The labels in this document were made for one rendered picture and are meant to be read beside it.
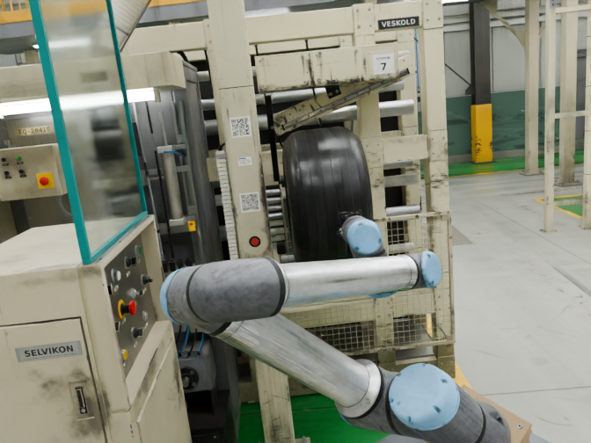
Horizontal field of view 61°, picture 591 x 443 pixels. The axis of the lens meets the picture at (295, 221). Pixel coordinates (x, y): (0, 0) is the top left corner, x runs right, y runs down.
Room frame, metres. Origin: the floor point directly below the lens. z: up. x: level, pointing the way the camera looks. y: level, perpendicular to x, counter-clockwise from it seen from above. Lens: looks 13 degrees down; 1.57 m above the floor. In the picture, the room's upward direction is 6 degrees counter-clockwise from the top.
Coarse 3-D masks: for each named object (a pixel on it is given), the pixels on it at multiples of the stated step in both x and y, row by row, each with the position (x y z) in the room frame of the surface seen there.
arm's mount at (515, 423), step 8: (472, 392) 1.22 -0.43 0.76; (480, 400) 1.19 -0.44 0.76; (488, 400) 1.18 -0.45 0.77; (496, 408) 1.15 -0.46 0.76; (504, 408) 1.13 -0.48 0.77; (504, 416) 1.12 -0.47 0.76; (512, 416) 1.11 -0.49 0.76; (512, 424) 1.09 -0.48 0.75; (520, 424) 1.07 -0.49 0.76; (528, 424) 1.07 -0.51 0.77; (512, 432) 1.07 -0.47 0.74; (520, 432) 1.06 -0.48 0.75; (528, 432) 1.06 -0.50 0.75; (512, 440) 1.06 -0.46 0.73; (520, 440) 1.05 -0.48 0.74; (528, 440) 1.06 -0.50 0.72
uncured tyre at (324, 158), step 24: (288, 144) 1.93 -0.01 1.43; (312, 144) 1.87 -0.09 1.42; (336, 144) 1.86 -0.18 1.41; (360, 144) 1.91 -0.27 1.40; (288, 168) 1.84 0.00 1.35; (312, 168) 1.79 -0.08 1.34; (336, 168) 1.79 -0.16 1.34; (360, 168) 1.80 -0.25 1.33; (288, 192) 1.82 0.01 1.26; (312, 192) 1.75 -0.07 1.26; (336, 192) 1.75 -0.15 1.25; (360, 192) 1.76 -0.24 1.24; (288, 216) 2.21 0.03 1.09; (312, 216) 1.74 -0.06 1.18; (336, 216) 1.74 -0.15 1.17; (312, 240) 1.76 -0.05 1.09; (336, 240) 1.76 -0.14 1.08
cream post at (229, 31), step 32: (224, 0) 1.94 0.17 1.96; (224, 32) 1.94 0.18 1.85; (224, 64) 1.94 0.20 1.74; (224, 96) 1.94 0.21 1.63; (224, 128) 1.94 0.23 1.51; (256, 128) 1.94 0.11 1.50; (256, 160) 1.94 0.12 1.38; (256, 224) 1.94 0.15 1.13; (256, 256) 1.94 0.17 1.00; (288, 416) 1.94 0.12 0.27
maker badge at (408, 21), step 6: (390, 18) 2.53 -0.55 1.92; (396, 18) 2.53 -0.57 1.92; (402, 18) 2.54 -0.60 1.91; (408, 18) 2.54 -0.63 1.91; (414, 18) 2.54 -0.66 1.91; (378, 24) 2.53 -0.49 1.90; (384, 24) 2.53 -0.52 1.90; (390, 24) 2.53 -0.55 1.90; (396, 24) 2.53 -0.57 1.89; (402, 24) 2.54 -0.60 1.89; (408, 24) 2.54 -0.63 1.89; (414, 24) 2.54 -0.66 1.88
